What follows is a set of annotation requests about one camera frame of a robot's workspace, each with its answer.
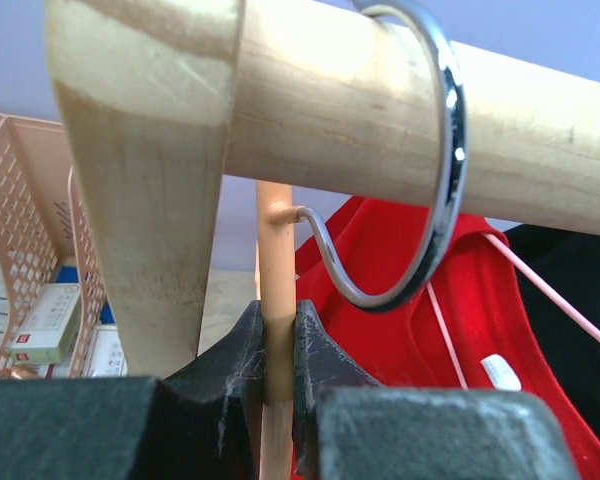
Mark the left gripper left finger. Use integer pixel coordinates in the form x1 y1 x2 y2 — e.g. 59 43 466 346
0 302 264 479

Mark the orange hanger with metal hook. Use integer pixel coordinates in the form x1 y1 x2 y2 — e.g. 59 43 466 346
256 1 468 479

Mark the white green box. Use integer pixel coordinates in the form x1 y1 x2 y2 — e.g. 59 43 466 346
7 283 81 365

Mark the pink wire hanger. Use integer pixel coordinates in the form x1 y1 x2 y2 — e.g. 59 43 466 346
415 233 600 397

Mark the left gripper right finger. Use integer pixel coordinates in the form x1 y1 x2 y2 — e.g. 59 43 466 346
293 301 580 479

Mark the peach plastic file organizer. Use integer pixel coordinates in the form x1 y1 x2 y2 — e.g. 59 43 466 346
0 113 105 378

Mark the black t shirt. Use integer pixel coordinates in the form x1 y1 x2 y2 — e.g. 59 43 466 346
506 225 600 441

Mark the red t shirt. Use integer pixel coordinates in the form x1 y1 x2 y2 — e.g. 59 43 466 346
295 214 600 479

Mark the wooden clothes rack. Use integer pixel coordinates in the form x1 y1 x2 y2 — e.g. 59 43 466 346
45 1 600 377

